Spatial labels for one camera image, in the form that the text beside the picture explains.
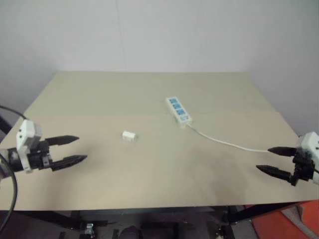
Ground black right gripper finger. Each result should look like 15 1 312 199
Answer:
256 164 293 183
267 146 299 157

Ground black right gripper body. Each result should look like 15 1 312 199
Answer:
288 148 315 187

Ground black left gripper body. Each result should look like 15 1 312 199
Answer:
26 139 54 172

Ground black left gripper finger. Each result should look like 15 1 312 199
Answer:
50 154 88 172
46 135 80 146

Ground small white plug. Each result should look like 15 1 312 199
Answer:
122 130 138 143

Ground white power strip blue sockets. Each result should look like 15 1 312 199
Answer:
165 96 193 124

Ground orange floor mat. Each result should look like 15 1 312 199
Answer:
245 199 319 239

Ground dark rounded shape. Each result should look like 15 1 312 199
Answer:
119 225 143 239

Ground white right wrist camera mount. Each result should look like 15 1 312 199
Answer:
296 131 319 185

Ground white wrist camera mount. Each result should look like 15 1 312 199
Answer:
296 131 319 185
15 119 43 174

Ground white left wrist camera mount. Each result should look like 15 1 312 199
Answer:
15 119 43 174

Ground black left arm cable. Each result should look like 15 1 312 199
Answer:
0 105 27 226

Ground white power strip cord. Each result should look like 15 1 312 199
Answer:
186 122 275 153

